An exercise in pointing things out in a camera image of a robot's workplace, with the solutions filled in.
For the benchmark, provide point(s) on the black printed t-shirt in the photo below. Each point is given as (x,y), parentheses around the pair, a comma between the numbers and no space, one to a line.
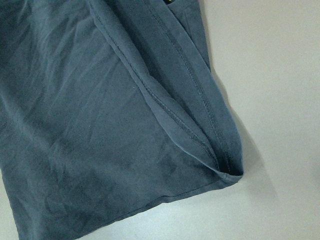
(108,108)

